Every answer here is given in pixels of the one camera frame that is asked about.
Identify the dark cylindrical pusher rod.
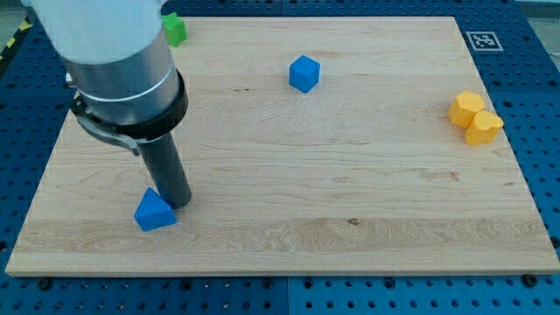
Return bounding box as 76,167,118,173
138,133,192,209

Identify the blue triangle block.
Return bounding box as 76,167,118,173
134,188,177,232

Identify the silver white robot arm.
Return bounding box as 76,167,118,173
25,0,192,208

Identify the green star block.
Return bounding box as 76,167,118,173
162,12,188,47

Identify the wooden board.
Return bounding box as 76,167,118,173
6,17,559,277

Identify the blue cube block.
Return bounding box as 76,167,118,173
289,55,320,93

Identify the yellow hexagon block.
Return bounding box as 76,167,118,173
448,91,485,129

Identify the yellow heart block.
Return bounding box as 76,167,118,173
464,111,504,146

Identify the white fiducial marker tag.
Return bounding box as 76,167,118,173
466,31,503,52

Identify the black clamp ring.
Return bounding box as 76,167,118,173
69,69,190,157

